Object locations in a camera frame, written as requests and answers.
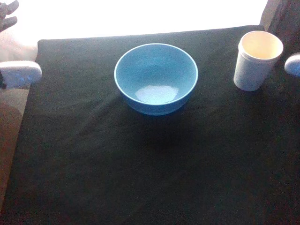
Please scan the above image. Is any blue bowl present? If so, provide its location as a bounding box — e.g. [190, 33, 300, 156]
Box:
[114, 43, 199, 116]

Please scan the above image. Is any dark grey fabric drape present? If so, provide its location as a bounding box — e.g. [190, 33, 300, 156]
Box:
[259, 0, 300, 56]

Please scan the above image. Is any white plastic cup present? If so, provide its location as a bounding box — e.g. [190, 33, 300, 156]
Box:
[233, 30, 284, 92]

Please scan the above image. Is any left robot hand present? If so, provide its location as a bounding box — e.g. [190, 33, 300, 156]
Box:
[0, 0, 43, 90]

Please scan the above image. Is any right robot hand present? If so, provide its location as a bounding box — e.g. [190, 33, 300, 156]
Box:
[284, 53, 300, 77]

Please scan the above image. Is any black table cloth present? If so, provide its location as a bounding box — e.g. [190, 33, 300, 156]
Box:
[0, 24, 300, 225]

